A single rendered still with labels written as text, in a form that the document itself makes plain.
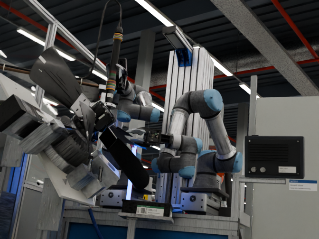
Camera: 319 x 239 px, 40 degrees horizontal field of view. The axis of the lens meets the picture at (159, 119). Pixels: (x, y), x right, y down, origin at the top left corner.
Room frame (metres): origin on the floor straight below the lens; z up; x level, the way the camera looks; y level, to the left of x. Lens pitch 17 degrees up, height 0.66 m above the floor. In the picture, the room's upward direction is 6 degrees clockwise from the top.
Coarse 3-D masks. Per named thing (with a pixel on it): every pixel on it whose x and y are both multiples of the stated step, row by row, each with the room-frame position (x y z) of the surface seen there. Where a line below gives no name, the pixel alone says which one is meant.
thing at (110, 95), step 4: (120, 24) 1.86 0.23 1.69; (116, 28) 1.86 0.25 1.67; (120, 28) 1.86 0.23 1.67; (116, 32) 1.89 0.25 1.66; (120, 32) 1.89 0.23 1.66; (108, 92) 1.86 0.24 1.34; (112, 92) 1.86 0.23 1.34; (108, 96) 1.86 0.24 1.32; (112, 96) 1.86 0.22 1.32; (108, 100) 1.86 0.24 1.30; (112, 100) 1.87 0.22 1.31; (108, 108) 1.86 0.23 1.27
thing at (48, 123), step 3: (45, 123) 1.45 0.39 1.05; (48, 123) 1.47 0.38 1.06; (51, 123) 1.49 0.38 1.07; (54, 123) 1.51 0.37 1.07; (54, 126) 1.52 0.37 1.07; (66, 126) 1.61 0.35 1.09; (69, 126) 1.65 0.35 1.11; (66, 129) 1.64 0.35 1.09; (69, 129) 1.66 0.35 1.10; (72, 129) 1.69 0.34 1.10; (75, 129) 1.72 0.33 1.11
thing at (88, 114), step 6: (84, 108) 1.47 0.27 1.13; (90, 108) 1.56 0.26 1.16; (84, 114) 1.46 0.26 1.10; (90, 114) 1.55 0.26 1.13; (84, 120) 1.45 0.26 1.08; (90, 120) 1.54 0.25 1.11; (84, 126) 1.45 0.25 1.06; (90, 126) 1.54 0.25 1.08; (90, 132) 1.54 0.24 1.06; (90, 138) 1.56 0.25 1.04; (90, 144) 1.58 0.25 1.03; (90, 162) 1.52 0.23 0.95
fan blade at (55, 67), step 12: (48, 48) 1.61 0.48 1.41; (36, 60) 1.55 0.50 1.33; (48, 60) 1.60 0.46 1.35; (60, 60) 1.65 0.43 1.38; (36, 72) 1.55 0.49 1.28; (48, 72) 1.59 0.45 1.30; (60, 72) 1.63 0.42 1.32; (48, 84) 1.60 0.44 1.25; (60, 84) 1.64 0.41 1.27; (72, 84) 1.68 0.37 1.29; (60, 96) 1.65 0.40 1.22; (72, 96) 1.68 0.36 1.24
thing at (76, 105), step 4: (80, 96) 1.72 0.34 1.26; (84, 96) 1.73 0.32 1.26; (76, 100) 1.71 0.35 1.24; (80, 100) 1.72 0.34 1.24; (88, 100) 1.74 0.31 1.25; (76, 104) 1.71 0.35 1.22; (88, 104) 1.75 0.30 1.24; (72, 108) 1.70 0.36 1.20; (76, 108) 1.71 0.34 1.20; (80, 108) 1.73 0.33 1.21; (76, 112) 1.72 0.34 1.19; (80, 112) 1.73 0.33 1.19; (80, 116) 1.73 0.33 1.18
